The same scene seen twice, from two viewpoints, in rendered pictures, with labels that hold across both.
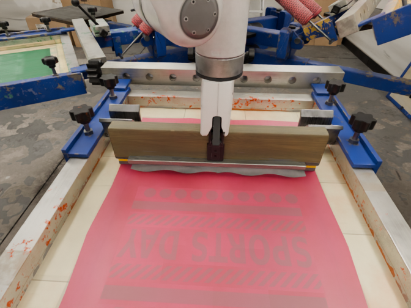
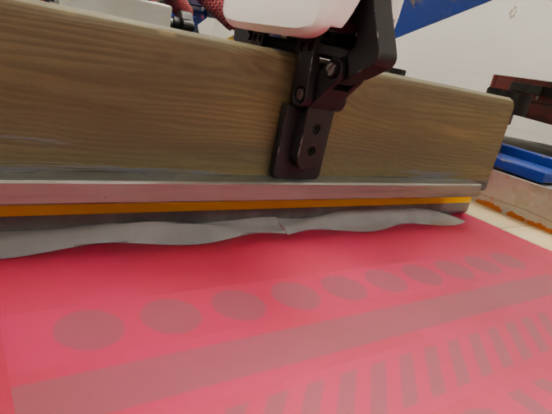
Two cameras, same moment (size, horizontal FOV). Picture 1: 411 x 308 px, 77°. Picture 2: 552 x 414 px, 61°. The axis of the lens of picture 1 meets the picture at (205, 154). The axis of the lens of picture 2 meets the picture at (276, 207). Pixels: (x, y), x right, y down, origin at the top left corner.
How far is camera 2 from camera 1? 0.36 m
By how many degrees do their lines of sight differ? 41
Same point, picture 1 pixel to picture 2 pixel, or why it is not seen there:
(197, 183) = (260, 265)
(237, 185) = (374, 253)
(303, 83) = not seen: hidden behind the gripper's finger
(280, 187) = (458, 244)
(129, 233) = not seen: outside the picture
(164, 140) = (122, 78)
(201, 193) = (307, 288)
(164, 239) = not seen: outside the picture
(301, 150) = (470, 141)
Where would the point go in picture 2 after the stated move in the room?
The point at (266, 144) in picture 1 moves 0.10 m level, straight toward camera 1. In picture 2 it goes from (416, 121) to (543, 164)
